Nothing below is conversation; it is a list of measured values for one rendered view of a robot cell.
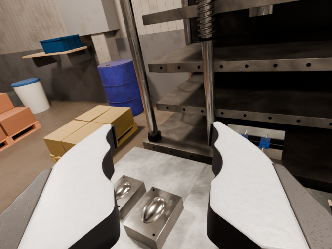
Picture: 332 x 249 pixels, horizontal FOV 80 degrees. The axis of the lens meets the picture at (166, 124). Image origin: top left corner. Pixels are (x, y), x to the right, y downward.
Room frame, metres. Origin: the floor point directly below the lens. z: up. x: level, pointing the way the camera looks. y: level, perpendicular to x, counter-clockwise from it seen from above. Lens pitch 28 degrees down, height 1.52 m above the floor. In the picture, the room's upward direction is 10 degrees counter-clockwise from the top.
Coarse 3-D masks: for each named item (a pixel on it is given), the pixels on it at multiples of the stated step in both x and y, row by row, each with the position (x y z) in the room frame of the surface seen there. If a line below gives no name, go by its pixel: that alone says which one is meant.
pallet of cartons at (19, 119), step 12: (0, 96) 3.67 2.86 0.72; (0, 108) 3.58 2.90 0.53; (12, 108) 3.74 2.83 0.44; (24, 108) 3.60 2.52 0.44; (0, 120) 3.18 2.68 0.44; (12, 120) 3.29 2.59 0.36; (24, 120) 3.46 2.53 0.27; (0, 132) 3.06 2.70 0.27; (12, 132) 3.20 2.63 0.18; (12, 144) 3.10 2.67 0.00
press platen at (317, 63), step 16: (304, 32) 1.32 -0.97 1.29; (320, 32) 1.22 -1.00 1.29; (192, 48) 1.46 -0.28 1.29; (224, 48) 1.25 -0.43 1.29; (240, 48) 1.17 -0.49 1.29; (256, 48) 1.09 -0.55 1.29; (272, 48) 1.02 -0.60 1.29; (288, 48) 0.96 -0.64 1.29; (304, 48) 0.91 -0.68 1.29; (320, 48) 0.86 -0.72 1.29; (160, 64) 1.15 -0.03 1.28; (176, 64) 1.09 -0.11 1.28; (192, 64) 1.04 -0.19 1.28; (224, 64) 0.94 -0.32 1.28; (240, 64) 0.90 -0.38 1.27; (256, 64) 0.86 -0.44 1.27; (272, 64) 0.82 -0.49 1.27; (288, 64) 0.79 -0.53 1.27; (304, 64) 0.76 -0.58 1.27; (320, 64) 0.73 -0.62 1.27
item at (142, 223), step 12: (156, 192) 0.62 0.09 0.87; (168, 192) 0.61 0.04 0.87; (144, 204) 0.57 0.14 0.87; (156, 204) 0.57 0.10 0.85; (168, 204) 0.55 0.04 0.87; (180, 204) 0.56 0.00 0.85; (132, 216) 0.52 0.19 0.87; (144, 216) 0.52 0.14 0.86; (156, 216) 0.52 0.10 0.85; (168, 216) 0.49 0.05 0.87; (132, 228) 0.47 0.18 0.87; (144, 228) 0.46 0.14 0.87; (156, 228) 0.45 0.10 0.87; (168, 228) 0.47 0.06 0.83; (144, 240) 0.44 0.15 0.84; (156, 240) 0.41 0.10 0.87
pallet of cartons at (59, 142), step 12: (96, 108) 3.06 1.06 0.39; (108, 108) 2.96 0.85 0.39; (120, 108) 2.87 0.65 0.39; (84, 120) 2.66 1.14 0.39; (96, 120) 2.59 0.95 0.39; (108, 120) 2.51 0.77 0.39; (120, 120) 2.58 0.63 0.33; (132, 120) 2.81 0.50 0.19; (60, 132) 2.39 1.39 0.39; (72, 132) 2.33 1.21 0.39; (84, 132) 2.27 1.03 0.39; (120, 132) 2.52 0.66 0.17; (132, 132) 2.73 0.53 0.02; (48, 144) 2.29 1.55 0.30; (60, 144) 2.16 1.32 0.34; (72, 144) 2.05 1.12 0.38; (120, 144) 2.46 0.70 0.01; (60, 156) 2.23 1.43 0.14
